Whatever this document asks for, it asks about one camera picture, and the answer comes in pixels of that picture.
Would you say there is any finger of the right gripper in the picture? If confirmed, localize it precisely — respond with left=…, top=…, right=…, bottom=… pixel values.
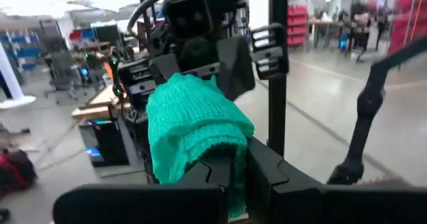
left=147, top=52, right=183, bottom=86
left=216, top=35, right=257, bottom=102

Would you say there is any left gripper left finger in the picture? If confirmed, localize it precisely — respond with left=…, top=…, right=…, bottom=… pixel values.
left=52, top=152, right=235, bottom=224

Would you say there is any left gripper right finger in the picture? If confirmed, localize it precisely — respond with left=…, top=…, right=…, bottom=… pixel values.
left=246, top=136, right=427, bottom=224

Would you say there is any green elastic bandage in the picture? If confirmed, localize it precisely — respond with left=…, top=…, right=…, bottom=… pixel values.
left=145, top=72, right=257, bottom=220

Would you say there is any wooden workbench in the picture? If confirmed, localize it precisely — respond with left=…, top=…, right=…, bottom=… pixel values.
left=71, top=83, right=131, bottom=121

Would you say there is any black computer tower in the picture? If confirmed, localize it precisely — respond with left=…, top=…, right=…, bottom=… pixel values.
left=77, top=118, right=131, bottom=169

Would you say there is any red shelf rack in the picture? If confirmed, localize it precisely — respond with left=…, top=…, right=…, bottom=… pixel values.
left=286, top=5, right=309, bottom=49
left=388, top=0, right=427, bottom=55

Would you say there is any grey office chair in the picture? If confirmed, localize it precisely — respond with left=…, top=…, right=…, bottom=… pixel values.
left=44, top=49, right=88, bottom=105

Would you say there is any red and black crate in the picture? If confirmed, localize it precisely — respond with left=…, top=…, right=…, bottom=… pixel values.
left=0, top=148, right=38, bottom=197

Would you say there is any white round-base floor stand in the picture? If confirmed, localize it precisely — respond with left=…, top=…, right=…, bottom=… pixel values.
left=0, top=41, right=37, bottom=111

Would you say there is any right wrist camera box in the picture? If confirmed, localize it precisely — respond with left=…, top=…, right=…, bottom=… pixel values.
left=162, top=0, right=215, bottom=41

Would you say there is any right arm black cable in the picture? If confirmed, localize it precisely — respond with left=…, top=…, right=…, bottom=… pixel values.
left=125, top=0, right=265, bottom=35

